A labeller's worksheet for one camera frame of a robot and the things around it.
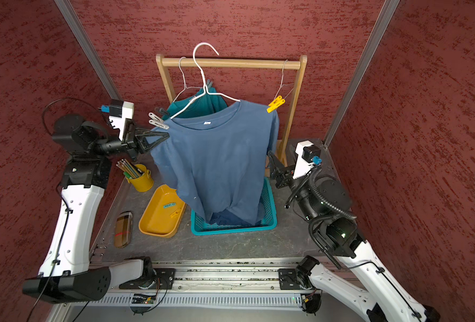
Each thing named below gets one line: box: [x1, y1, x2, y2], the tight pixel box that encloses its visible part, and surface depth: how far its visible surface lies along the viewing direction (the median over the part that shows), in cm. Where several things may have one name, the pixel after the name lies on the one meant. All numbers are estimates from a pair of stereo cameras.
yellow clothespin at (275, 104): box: [266, 95, 286, 114], surface depth 56 cm
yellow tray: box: [138, 183, 187, 239], surface depth 92 cm
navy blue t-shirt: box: [209, 208, 251, 226], surface depth 85 cm
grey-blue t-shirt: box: [150, 100, 280, 226], surface depth 64 cm
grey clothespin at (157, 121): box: [148, 112, 170, 130], surface depth 49 cm
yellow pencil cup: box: [125, 163, 154, 192], surface depth 97 cm
